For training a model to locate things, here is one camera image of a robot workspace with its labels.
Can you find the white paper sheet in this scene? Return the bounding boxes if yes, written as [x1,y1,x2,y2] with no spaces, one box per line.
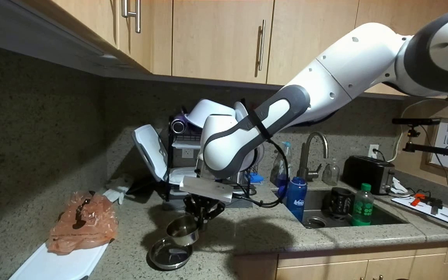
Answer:
[8,240,112,280]

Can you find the light wood cabinet door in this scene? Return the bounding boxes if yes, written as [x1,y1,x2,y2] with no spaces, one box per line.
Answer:
[171,0,275,84]
[51,0,135,59]
[356,0,428,41]
[268,0,361,87]
[128,0,174,76]

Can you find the metal sink faucet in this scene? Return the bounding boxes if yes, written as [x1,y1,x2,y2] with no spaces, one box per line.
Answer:
[297,131,330,184]

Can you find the clear spray bottle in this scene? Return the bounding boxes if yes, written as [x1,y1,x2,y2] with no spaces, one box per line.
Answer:
[282,140,296,181]
[269,148,288,185]

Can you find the black toaster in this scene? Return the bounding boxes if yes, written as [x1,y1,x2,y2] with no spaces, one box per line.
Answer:
[339,154,398,198]

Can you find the orange plastic bag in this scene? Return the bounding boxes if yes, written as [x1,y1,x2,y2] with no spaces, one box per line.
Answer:
[45,190,121,255]

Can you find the wood drawer front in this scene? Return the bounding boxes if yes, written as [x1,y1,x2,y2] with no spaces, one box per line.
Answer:
[412,248,448,280]
[277,258,367,280]
[364,254,417,280]

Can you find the silver wrist camera bar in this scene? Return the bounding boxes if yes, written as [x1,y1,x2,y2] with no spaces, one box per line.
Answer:
[180,178,236,206]

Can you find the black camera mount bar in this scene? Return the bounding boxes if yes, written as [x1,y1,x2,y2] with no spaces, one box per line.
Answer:
[392,117,442,139]
[401,142,448,159]

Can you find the grey drying mat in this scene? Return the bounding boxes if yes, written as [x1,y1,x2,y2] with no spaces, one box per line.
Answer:
[124,178,163,204]

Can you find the green plastic bottle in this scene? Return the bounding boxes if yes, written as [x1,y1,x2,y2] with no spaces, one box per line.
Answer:
[352,182,376,227]

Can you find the silver round metal container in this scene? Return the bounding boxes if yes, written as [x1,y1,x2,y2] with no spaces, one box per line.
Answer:
[165,215,201,249]
[146,237,194,272]
[149,238,193,271]

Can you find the red handled tool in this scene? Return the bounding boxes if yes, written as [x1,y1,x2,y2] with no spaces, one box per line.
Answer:
[409,192,432,209]

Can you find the white plate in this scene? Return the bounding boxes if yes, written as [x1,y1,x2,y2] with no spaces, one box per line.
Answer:
[232,100,252,125]

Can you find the blue tumbler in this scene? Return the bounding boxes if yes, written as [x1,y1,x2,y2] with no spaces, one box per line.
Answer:
[285,176,310,223]

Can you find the steel kitchen sink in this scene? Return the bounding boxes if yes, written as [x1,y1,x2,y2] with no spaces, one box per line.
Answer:
[275,185,409,230]

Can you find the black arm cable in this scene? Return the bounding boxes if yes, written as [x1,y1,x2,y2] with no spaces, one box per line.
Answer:
[236,98,292,209]

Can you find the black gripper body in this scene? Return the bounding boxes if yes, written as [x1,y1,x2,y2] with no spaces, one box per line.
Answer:
[184,196,227,215]

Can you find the clear soap dispenser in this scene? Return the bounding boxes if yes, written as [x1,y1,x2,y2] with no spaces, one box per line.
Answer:
[322,157,339,187]

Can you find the metal cabinet handle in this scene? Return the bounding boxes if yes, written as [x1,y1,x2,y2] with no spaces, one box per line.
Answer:
[254,20,268,80]
[134,0,143,34]

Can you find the clear plastic food container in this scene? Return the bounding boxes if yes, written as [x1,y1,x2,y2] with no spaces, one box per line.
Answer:
[171,140,204,162]

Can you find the white papers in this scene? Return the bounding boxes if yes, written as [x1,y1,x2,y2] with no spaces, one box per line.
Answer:
[389,178,448,226]

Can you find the white wall outlet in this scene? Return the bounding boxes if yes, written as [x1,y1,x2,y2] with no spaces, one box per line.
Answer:
[367,143,383,162]

